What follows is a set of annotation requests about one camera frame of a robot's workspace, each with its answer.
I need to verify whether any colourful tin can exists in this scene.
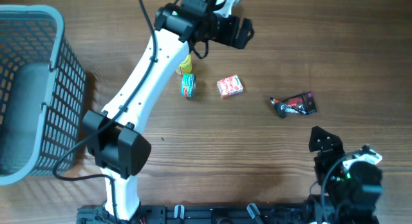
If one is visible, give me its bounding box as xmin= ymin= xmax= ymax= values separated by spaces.
xmin=181 ymin=73 xmax=196 ymax=98

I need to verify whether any yellow lidded jar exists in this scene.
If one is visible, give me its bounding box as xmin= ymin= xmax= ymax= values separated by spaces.
xmin=176 ymin=54 xmax=192 ymax=76

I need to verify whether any red snack box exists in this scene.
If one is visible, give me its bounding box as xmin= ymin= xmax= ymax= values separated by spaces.
xmin=217 ymin=75 xmax=243 ymax=98

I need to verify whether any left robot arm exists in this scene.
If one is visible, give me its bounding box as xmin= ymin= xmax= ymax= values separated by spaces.
xmin=83 ymin=0 xmax=254 ymax=223

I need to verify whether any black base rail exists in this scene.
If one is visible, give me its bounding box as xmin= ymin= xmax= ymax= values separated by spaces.
xmin=77 ymin=201 xmax=323 ymax=224

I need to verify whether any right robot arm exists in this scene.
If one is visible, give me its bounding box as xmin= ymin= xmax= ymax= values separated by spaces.
xmin=308 ymin=126 xmax=383 ymax=223

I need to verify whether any black red snack packet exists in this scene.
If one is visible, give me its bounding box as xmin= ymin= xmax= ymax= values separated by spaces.
xmin=270 ymin=91 xmax=317 ymax=118

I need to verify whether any grey plastic mesh basket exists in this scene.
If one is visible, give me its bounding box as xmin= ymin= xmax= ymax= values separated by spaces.
xmin=1 ymin=5 xmax=86 ymax=185

